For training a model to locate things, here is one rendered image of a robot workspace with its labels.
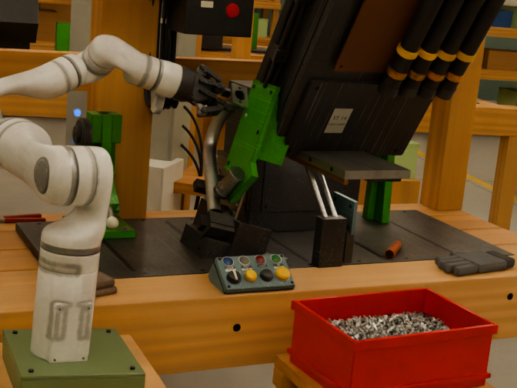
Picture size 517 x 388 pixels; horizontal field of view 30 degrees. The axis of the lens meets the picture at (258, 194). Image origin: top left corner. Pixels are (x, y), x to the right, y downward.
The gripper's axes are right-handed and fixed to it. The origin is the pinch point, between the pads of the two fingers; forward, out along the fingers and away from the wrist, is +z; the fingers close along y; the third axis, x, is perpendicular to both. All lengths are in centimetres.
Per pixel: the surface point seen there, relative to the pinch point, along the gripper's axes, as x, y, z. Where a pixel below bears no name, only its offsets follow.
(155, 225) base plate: 33.1, -15.3, -1.8
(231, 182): 1.7, -20.4, 0.4
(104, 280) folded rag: 3, -49, -27
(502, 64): 363, 498, 568
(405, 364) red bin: -26, -69, 17
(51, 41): 502, 453, 131
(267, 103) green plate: -10.0, -6.5, 2.8
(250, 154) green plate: -2.2, -14.8, 3.0
